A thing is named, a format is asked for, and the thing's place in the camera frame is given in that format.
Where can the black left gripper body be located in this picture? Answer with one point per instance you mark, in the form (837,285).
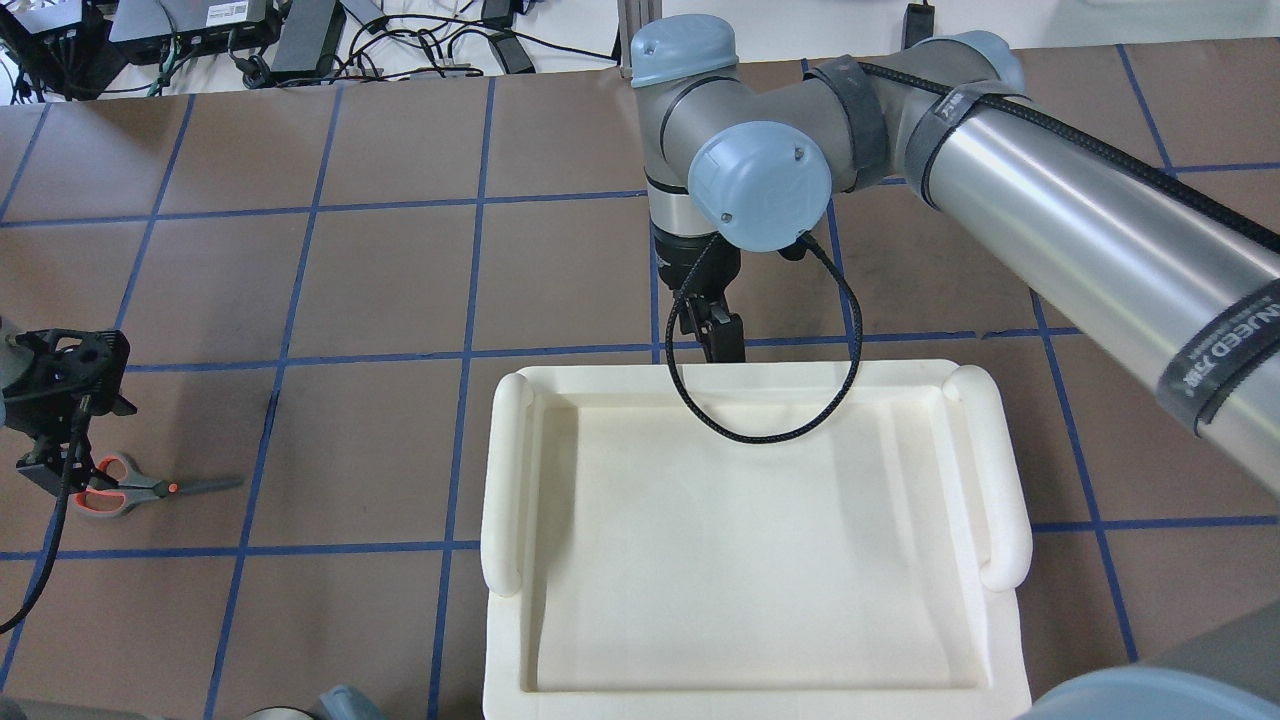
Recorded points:
(38,455)

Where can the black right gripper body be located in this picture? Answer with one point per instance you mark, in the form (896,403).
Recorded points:
(682,262)

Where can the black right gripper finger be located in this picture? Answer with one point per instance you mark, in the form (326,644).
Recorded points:
(689,316)
(721,335)

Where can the orange grey scissors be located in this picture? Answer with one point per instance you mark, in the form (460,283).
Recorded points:
(117,486)

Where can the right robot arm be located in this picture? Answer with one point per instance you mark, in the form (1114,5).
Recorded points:
(1179,289)

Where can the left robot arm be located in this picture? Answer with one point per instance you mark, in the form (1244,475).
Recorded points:
(54,382)

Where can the white foam tray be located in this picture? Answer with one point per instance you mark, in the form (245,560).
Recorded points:
(640,566)

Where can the black electronics box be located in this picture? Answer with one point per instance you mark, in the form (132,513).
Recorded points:
(146,31)

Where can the black power adapter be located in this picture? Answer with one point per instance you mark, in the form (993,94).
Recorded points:
(307,47)

